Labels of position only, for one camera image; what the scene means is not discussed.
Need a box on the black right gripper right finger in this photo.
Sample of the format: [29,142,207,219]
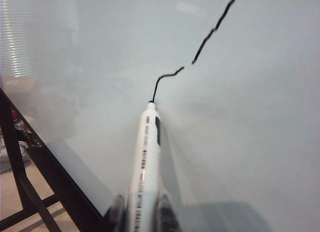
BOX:
[156,191,180,232]

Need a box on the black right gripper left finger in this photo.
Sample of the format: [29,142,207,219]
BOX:
[106,191,129,232]

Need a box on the white whiteboard marker pen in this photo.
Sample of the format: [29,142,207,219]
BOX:
[124,100,164,232]

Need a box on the glass whiteboard black frame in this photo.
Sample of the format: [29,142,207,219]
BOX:
[0,0,320,232]

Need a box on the black metal stand frame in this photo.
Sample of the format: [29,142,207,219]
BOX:
[0,88,66,232]

